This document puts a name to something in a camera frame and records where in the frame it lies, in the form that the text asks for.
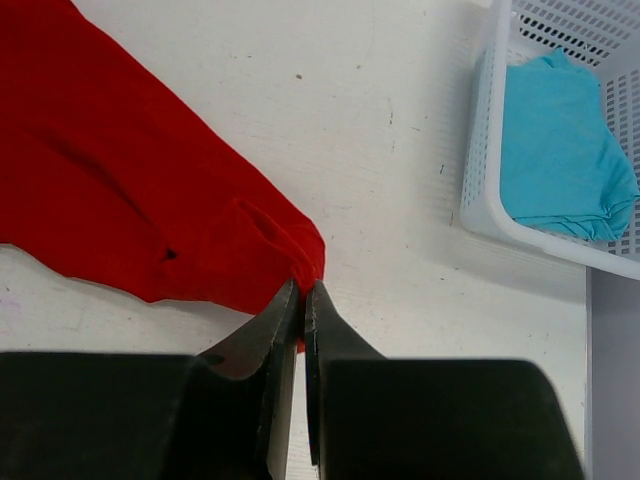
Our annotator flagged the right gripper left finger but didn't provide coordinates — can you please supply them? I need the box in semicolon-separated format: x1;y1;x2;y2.
1;281;299;479

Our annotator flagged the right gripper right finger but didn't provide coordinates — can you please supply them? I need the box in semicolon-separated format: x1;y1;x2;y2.
305;283;573;479

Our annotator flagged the red t shirt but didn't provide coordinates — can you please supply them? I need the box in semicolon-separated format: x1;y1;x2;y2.
0;0;327;354

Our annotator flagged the blue t shirt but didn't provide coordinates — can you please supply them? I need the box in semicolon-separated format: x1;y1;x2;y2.
500;49;639;242

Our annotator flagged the white plastic basket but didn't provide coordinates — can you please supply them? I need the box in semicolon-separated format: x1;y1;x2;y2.
460;1;639;279

